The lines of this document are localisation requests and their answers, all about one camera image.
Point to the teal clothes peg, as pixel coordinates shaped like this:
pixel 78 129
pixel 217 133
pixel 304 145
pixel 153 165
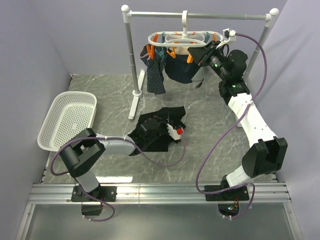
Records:
pixel 159 50

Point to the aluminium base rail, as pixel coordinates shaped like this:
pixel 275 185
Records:
pixel 153 194

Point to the black underwear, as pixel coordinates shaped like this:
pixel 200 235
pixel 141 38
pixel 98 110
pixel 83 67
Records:
pixel 171 115

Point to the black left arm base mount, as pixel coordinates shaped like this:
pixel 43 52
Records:
pixel 92 202

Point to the orange clothes peg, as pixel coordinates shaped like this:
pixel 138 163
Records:
pixel 190 59
pixel 150 51
pixel 171 52

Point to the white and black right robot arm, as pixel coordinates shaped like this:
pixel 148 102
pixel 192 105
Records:
pixel 267 151

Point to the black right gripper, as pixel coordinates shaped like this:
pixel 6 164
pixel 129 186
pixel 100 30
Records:
pixel 201 55

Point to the white perforated plastic basket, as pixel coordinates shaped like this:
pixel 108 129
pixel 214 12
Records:
pixel 69 114

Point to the navy underwear with cream waistband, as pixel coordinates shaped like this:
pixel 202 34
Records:
pixel 177 69

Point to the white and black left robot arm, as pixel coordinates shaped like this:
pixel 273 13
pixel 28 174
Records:
pixel 81 153

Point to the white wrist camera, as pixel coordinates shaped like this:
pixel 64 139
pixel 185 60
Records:
pixel 229 35
pixel 175 134

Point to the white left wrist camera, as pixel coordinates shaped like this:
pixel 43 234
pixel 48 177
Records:
pixel 175 134

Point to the white clip hanger frame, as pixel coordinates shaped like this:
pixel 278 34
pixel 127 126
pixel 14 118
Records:
pixel 183 38

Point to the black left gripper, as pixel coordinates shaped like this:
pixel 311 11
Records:
pixel 164 123

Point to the striped navy underwear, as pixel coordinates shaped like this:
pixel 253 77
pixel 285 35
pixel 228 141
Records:
pixel 154 72

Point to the grey underwear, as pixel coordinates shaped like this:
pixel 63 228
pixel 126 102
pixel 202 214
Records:
pixel 202 76

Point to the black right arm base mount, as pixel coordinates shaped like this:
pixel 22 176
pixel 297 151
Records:
pixel 228 200

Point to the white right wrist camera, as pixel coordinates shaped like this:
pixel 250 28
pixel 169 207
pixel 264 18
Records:
pixel 229 35

